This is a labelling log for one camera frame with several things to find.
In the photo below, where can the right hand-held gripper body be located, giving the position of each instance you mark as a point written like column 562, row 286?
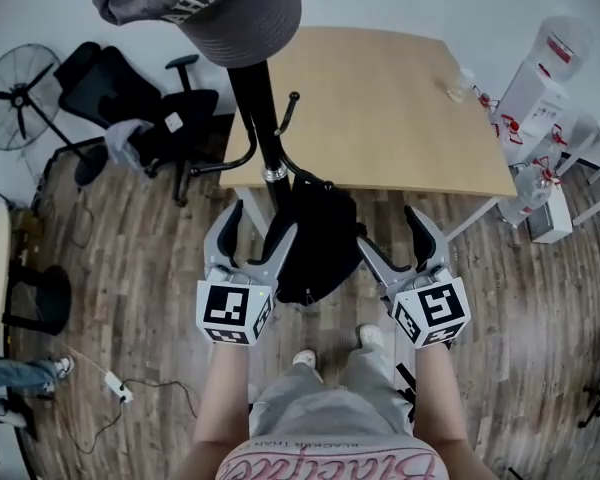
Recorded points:
column 430, row 313

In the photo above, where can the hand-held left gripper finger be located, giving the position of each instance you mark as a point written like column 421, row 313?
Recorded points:
column 280, row 253
column 217, row 238

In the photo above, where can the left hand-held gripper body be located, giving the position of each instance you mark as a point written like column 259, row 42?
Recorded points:
column 230, row 308

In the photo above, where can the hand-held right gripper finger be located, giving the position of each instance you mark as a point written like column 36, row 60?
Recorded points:
column 380, row 263
column 432, row 240

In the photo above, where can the black backpack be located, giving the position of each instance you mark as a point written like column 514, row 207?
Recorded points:
column 320, row 238

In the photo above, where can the black coat rack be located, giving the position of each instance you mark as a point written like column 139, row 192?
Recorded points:
column 257, row 118

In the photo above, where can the person's right forearm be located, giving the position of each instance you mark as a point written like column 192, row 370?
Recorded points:
column 440, row 408

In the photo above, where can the person's left forearm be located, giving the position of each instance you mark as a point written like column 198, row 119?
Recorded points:
column 225, row 408

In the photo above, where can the person's right white shoe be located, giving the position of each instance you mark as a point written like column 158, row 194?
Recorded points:
column 371, row 337

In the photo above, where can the person's white shoe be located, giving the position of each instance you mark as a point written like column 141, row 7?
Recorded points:
column 305, row 359
column 371, row 337

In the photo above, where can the person's left white shoe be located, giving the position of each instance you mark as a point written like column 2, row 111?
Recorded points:
column 305, row 359

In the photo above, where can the clear water jug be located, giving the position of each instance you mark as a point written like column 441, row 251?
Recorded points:
column 486, row 100
column 559, row 135
column 565, row 45
column 530, row 188

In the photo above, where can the white box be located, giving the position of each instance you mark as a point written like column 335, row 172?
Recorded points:
column 550, row 218

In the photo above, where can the small white card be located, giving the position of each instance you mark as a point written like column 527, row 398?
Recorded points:
column 173, row 122

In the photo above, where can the light wooden table white legs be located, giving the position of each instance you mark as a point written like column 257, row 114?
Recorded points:
column 380, row 118

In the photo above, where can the grey cloth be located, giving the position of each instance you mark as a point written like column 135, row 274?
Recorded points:
column 125, row 140

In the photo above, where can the person's grey trousers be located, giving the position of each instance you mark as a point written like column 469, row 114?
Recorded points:
column 330, row 403

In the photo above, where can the white power strip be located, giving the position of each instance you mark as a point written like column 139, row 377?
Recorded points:
column 118, row 387

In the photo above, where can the clear plastic bottle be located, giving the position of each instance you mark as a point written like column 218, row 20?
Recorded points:
column 457, row 88

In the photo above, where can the black office chair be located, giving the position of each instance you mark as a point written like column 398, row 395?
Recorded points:
column 130, row 98

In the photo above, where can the white water dispenser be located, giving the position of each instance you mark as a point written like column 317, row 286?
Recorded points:
column 527, row 103

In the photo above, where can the person's pink print shirt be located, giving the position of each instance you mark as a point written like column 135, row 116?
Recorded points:
column 330, row 460

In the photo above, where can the black stool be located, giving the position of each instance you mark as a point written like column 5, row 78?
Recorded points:
column 45, row 298

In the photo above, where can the grey cap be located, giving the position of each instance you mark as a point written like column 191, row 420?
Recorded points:
column 230, row 13

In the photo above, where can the large black floor fan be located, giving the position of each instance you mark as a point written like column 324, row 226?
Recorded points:
column 17, row 98

